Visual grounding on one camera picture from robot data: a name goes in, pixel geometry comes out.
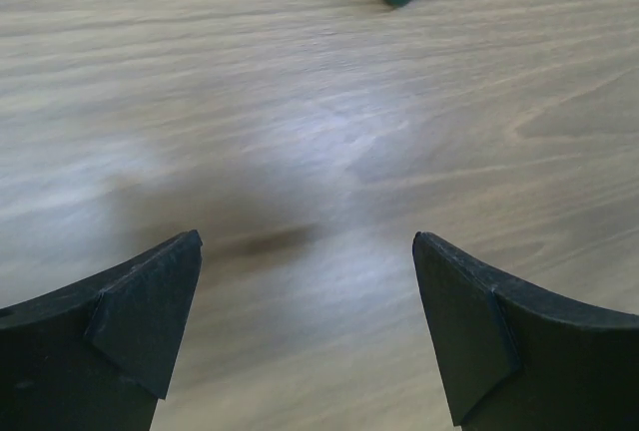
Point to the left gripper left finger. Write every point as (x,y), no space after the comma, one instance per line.
(99,354)

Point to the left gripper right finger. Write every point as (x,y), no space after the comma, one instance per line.
(515,356)

